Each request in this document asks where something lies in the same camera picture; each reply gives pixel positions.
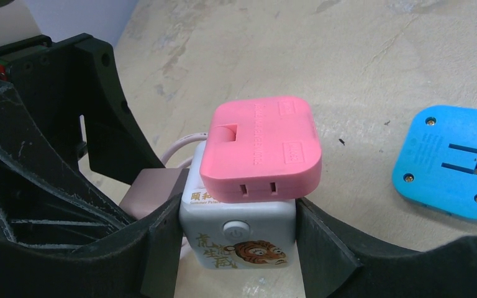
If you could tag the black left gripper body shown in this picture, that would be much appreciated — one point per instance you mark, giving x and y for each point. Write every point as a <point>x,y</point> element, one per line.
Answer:
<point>72,91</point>

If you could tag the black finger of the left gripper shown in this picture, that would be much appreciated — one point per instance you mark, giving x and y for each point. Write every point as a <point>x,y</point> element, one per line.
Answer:
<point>44,202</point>

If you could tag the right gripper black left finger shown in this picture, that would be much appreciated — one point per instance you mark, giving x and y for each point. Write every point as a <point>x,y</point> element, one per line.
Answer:
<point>140,260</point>

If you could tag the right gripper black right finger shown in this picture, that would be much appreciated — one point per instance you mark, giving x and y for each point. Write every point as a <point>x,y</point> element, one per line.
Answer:
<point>338,260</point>

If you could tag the pink round socket with cord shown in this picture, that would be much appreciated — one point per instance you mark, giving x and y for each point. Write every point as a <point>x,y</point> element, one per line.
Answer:
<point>153,187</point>

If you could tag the white cube power socket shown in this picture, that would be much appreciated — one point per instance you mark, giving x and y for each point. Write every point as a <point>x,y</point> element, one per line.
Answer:
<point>258,235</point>

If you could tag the pink plug adapter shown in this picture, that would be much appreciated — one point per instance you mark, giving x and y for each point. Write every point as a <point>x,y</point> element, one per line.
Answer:
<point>263,149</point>

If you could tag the blue plug adapter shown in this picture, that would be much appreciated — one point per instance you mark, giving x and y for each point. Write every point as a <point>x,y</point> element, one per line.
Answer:
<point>437,164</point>

